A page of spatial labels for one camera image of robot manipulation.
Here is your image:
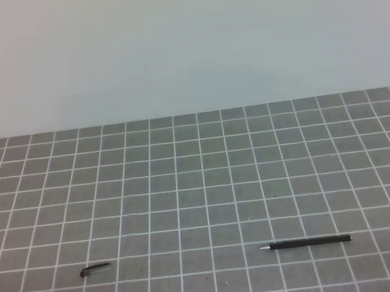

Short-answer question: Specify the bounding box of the black pen cap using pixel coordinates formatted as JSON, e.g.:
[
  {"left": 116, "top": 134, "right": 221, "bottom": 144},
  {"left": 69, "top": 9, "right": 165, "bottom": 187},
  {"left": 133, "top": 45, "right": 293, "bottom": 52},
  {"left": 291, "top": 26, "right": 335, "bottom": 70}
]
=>
[{"left": 79, "top": 262, "right": 111, "bottom": 278}]

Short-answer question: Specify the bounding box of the grey grid tablecloth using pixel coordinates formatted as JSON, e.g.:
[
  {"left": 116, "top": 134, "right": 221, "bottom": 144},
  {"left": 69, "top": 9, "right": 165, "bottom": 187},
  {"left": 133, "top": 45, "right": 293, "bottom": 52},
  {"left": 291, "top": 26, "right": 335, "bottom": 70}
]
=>
[{"left": 0, "top": 87, "right": 390, "bottom": 292}]

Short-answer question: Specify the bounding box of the black pen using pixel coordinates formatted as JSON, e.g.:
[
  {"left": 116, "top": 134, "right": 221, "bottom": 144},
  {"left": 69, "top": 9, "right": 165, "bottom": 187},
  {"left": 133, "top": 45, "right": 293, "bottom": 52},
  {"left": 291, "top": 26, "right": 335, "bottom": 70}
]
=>
[{"left": 259, "top": 234, "right": 352, "bottom": 251}]

